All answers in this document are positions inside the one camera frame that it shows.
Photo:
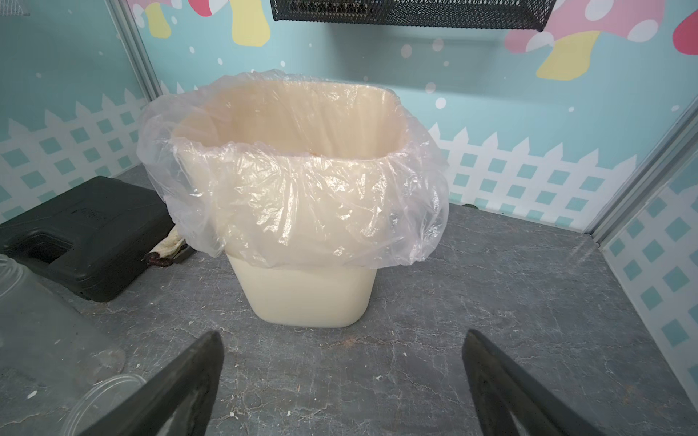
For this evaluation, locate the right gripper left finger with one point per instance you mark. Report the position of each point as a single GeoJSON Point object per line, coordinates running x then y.
{"type": "Point", "coordinates": [180, 397]}

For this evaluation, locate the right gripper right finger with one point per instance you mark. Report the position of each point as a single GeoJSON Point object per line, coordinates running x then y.
{"type": "Point", "coordinates": [507, 397]}

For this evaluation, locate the clear tea jar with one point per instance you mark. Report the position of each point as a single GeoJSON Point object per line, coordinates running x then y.
{"type": "Point", "coordinates": [46, 339]}

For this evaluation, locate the white yellow work gloves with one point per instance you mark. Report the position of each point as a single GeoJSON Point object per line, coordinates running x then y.
{"type": "Point", "coordinates": [171, 250]}

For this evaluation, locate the black plastic tool case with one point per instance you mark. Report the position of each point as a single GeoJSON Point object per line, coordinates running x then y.
{"type": "Point", "coordinates": [92, 239]}

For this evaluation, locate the clear plastic bin liner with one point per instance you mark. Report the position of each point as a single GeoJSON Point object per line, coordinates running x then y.
{"type": "Point", "coordinates": [418, 213]}

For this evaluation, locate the beige trash bin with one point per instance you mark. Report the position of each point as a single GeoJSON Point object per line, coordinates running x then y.
{"type": "Point", "coordinates": [293, 180]}

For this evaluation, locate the black wire mesh basket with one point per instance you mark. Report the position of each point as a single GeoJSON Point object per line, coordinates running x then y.
{"type": "Point", "coordinates": [469, 14]}

